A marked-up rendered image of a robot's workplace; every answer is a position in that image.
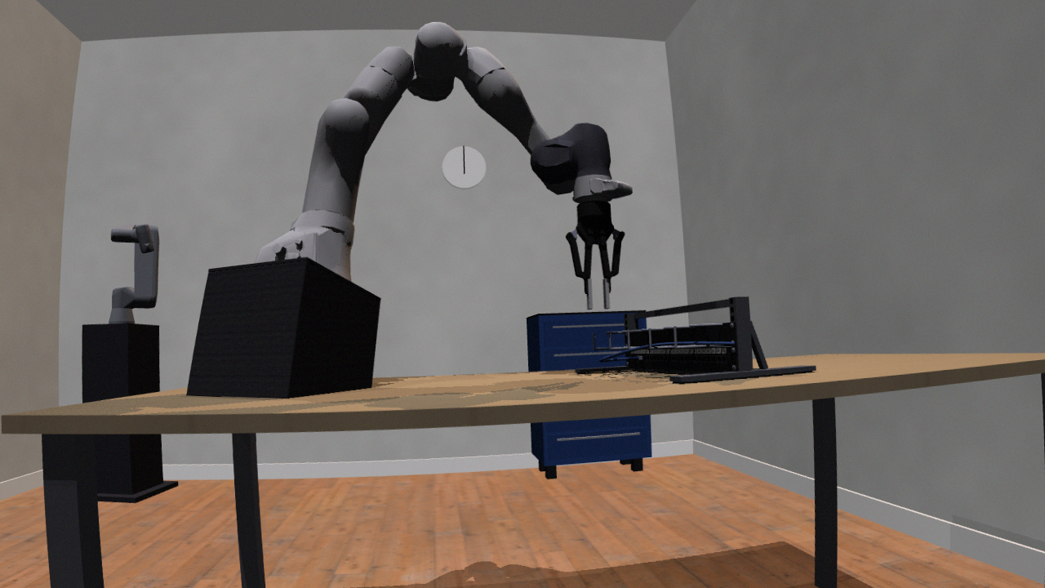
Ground blue cable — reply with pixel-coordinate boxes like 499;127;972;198
600;342;735;363

